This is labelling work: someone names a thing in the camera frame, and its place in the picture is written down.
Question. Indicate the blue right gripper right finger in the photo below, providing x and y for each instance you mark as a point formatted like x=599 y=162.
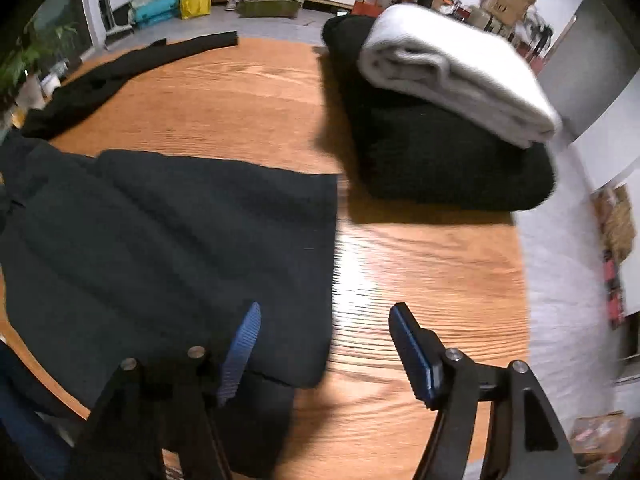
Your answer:
x=420 y=352

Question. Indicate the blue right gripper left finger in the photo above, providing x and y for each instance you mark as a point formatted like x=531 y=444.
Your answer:
x=240 y=350

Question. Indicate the dark navy garment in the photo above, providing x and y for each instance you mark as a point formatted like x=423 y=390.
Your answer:
x=141 y=255

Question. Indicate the black folded garment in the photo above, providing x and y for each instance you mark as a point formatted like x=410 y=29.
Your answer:
x=409 y=149

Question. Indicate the long black cloth strip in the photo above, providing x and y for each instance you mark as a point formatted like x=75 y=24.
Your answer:
x=73 y=103

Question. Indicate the white folded garment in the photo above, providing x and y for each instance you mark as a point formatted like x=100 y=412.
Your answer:
x=474 y=74

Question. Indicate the green storage crate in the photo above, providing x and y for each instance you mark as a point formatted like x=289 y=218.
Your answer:
x=269 y=8

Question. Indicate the teal rolled mat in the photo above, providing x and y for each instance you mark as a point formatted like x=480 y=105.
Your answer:
x=154 y=12

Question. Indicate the orange paper bag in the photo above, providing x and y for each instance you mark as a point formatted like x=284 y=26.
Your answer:
x=372 y=8

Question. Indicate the green potted plant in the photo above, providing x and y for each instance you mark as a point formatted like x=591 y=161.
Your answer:
x=34 y=51

